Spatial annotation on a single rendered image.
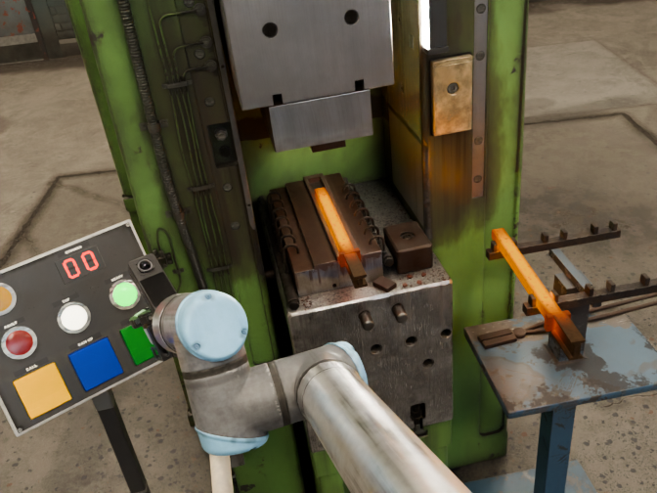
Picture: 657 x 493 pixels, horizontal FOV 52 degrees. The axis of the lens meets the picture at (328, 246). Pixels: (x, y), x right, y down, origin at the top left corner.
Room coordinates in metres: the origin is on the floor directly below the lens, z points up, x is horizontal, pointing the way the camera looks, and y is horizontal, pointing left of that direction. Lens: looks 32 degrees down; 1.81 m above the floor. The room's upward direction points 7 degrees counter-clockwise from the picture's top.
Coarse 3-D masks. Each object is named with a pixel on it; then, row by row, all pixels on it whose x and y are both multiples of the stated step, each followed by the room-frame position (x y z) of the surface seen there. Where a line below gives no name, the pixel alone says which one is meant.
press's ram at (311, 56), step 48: (240, 0) 1.21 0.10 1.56; (288, 0) 1.22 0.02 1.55; (336, 0) 1.24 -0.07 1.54; (384, 0) 1.25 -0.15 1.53; (240, 48) 1.21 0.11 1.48; (288, 48) 1.22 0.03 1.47; (336, 48) 1.23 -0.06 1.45; (384, 48) 1.25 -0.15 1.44; (240, 96) 1.21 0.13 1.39; (288, 96) 1.22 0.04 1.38
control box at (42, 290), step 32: (128, 224) 1.14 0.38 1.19; (64, 256) 1.06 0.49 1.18; (96, 256) 1.08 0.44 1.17; (128, 256) 1.10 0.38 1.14; (32, 288) 1.01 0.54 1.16; (64, 288) 1.03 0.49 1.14; (96, 288) 1.04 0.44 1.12; (0, 320) 0.96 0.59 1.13; (32, 320) 0.97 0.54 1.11; (96, 320) 1.01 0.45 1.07; (128, 320) 1.02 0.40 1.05; (0, 352) 0.92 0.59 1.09; (32, 352) 0.94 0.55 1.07; (64, 352) 0.95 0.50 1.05; (128, 352) 0.99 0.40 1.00; (0, 384) 0.89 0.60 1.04
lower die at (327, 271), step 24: (288, 192) 1.58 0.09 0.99; (312, 192) 1.55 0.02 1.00; (336, 192) 1.55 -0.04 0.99; (288, 216) 1.47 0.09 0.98; (312, 216) 1.44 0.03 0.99; (360, 216) 1.40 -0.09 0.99; (288, 240) 1.36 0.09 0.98; (312, 240) 1.33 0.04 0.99; (360, 240) 1.30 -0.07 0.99; (288, 264) 1.34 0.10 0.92; (312, 264) 1.24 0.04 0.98; (336, 264) 1.23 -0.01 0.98; (312, 288) 1.22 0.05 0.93; (336, 288) 1.23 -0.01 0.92
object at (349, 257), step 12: (324, 192) 1.52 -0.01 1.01; (324, 204) 1.46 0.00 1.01; (336, 216) 1.39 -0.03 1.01; (336, 228) 1.34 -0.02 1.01; (336, 240) 1.29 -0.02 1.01; (348, 240) 1.28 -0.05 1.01; (348, 252) 1.22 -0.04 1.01; (348, 264) 1.17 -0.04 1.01; (360, 264) 1.17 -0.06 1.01; (360, 276) 1.13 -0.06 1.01
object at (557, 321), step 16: (496, 240) 1.28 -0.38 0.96; (512, 256) 1.19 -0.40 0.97; (528, 272) 1.13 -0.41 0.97; (528, 288) 1.08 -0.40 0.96; (544, 288) 1.07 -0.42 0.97; (544, 304) 1.02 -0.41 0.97; (560, 320) 0.95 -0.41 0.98; (560, 336) 0.94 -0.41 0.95; (576, 336) 0.90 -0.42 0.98; (576, 352) 0.89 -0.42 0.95
